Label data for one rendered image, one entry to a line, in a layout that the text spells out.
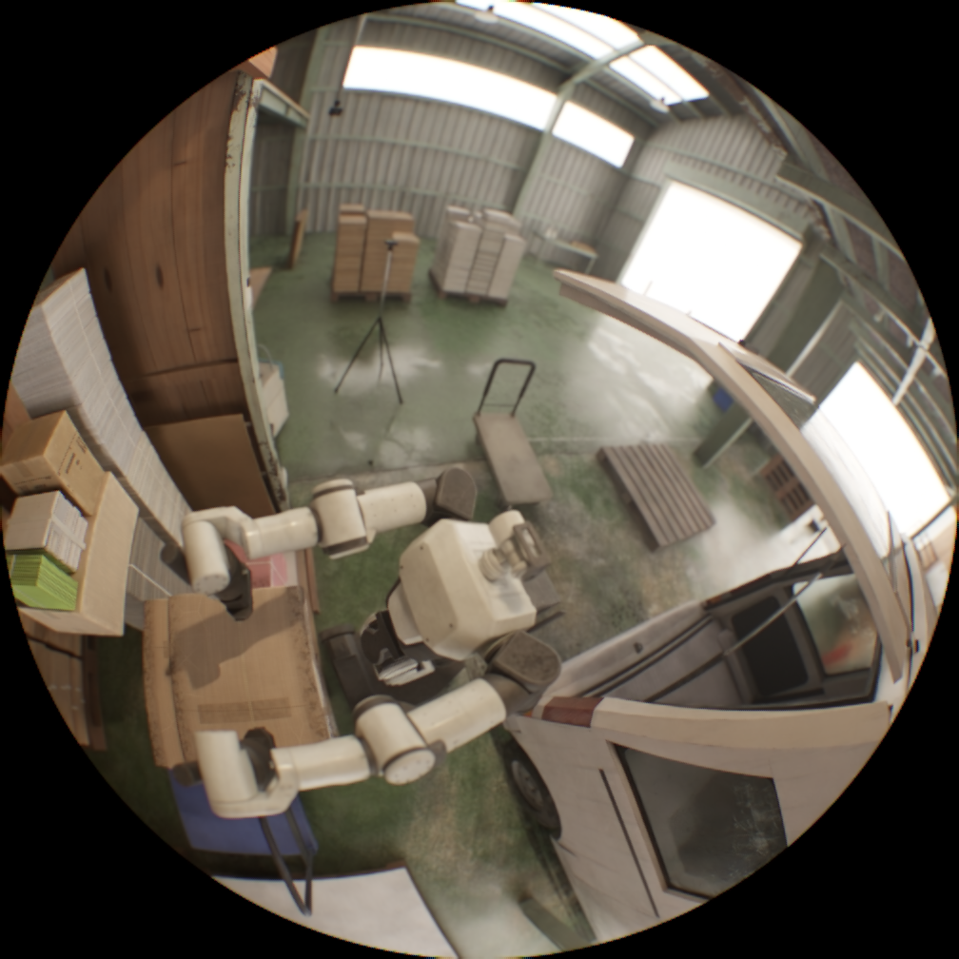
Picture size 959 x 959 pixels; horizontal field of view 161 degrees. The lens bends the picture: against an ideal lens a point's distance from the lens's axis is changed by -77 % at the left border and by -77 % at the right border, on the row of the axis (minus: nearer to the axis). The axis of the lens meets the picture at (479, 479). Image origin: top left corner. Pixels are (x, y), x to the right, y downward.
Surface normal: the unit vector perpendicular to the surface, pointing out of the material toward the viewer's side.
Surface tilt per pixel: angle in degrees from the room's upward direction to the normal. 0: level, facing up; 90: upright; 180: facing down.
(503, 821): 0
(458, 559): 17
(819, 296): 90
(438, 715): 34
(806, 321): 90
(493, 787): 0
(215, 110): 90
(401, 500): 29
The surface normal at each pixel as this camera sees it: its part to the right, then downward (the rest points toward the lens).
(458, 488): 0.61, -0.36
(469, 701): 0.04, -0.94
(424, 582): -0.67, -0.17
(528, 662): 0.17, -0.85
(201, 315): 0.31, 0.80
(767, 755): -0.88, 0.04
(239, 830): 0.27, -0.60
